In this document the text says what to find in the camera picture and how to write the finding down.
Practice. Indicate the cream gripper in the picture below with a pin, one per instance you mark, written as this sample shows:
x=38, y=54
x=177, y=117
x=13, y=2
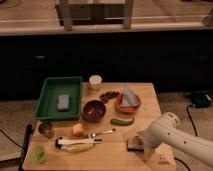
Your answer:
x=148, y=152

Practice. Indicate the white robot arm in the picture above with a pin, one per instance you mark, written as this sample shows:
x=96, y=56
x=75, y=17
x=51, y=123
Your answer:
x=165, y=130

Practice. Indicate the orange bowl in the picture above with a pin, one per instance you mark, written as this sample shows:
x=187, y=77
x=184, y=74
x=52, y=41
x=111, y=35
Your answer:
x=126, y=110

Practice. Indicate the purple bowl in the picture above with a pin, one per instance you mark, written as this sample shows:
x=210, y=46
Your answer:
x=93, y=111

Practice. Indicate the metal spoon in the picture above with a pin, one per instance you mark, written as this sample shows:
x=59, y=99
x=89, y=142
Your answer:
x=93, y=135

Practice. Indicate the green cucumber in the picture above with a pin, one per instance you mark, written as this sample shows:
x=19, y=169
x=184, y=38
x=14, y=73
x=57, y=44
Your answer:
x=121, y=122

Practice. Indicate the grey folded cloth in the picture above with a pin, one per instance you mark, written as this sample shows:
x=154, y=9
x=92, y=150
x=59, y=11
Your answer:
x=129, y=99

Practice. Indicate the brown grapes bunch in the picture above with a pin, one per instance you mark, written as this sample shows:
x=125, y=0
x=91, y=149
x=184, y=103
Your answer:
x=108, y=95

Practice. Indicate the yellow banana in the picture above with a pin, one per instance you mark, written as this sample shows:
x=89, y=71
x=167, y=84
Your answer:
x=76, y=148

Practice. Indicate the blue black object on floor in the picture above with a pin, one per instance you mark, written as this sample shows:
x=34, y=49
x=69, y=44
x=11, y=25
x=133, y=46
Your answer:
x=200, y=99

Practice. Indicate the orange peach fruit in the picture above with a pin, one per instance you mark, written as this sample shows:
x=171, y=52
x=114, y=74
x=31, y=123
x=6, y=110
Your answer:
x=78, y=130

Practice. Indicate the white cup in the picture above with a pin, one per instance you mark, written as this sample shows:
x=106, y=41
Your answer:
x=95, y=82

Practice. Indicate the grey sponge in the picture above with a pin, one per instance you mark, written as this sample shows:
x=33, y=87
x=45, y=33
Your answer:
x=63, y=102

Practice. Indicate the small metal cup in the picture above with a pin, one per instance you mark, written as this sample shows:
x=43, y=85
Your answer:
x=46, y=129

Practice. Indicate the green plastic tray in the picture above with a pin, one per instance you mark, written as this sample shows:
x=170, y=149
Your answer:
x=53, y=87

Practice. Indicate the white handled tool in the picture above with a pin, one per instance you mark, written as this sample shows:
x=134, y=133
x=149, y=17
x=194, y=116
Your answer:
x=60, y=141

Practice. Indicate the wooden chair frame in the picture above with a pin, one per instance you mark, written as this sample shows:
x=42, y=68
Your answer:
x=72, y=13

